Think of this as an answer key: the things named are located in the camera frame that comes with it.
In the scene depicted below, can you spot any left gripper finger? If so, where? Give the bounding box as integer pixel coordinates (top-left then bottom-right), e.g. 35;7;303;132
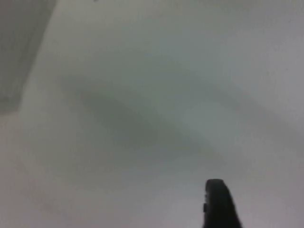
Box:
202;179;246;228

